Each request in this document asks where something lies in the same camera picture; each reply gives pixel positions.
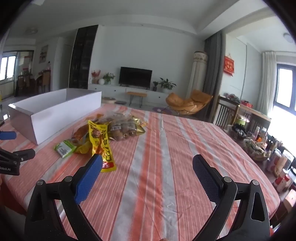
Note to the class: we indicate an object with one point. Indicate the small dark potted plant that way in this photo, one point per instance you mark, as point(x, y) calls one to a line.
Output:
point(155, 86)

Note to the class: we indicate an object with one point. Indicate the small wooden bench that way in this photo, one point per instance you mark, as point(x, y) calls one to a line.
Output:
point(141, 97)

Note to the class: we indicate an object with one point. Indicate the wooden side table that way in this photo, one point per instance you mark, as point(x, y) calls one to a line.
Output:
point(255, 118)

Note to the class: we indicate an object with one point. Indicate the tall black shelf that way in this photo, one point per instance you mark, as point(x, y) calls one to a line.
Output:
point(81, 57)

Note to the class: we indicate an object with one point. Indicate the white standing air conditioner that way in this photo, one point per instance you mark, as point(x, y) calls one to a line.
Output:
point(198, 73)

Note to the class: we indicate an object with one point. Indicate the black flat television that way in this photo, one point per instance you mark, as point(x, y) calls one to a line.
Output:
point(135, 77)

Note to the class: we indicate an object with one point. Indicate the white cardboard box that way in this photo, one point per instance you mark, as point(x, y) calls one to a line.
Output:
point(39, 117)

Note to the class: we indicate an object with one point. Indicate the green white snack packet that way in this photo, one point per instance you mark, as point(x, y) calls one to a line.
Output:
point(65, 148)

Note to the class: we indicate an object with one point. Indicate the red flower vase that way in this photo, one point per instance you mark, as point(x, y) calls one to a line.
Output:
point(95, 76)

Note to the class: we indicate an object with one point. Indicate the framed wall painting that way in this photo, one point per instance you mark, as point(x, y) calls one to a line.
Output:
point(43, 54)

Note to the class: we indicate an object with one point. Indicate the striped orange white tablecloth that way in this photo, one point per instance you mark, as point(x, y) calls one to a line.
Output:
point(154, 192)

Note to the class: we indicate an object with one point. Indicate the orange lounge chair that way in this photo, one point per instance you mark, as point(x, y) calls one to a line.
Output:
point(196, 102)

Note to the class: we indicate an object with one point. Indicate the red wall decoration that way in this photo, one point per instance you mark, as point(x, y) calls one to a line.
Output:
point(228, 66)

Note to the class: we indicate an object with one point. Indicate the green potted plant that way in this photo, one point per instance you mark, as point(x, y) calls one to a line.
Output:
point(166, 85)
point(108, 77)

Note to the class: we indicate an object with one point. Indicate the white sheer curtain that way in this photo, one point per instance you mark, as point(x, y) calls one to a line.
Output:
point(268, 83)

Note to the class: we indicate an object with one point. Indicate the grey curtain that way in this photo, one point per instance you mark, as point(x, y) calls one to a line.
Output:
point(215, 49)

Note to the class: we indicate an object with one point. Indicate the yellow cartoon snack packet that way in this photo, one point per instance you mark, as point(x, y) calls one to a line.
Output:
point(98, 135)

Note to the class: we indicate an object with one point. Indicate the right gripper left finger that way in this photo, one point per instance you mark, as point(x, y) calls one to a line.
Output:
point(43, 220)

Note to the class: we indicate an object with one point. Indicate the left green potted plant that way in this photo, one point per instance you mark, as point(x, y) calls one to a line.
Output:
point(108, 77)

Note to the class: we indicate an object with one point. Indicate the purple floor mat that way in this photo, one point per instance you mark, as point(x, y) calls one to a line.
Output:
point(165, 110)

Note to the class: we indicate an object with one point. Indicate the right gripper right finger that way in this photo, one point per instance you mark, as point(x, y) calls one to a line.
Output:
point(251, 221)

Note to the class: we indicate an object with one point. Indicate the orange snack packet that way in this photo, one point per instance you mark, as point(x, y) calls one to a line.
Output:
point(79, 134)

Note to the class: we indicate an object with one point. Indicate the wooden dining chair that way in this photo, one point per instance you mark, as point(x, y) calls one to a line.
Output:
point(225, 112)

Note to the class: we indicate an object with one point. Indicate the white tv cabinet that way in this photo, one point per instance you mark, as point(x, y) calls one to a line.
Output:
point(153, 98)

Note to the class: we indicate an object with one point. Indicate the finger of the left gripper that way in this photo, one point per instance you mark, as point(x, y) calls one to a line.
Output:
point(7, 135)

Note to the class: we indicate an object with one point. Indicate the gold bag of brown snacks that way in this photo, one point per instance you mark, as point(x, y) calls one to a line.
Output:
point(122, 126)

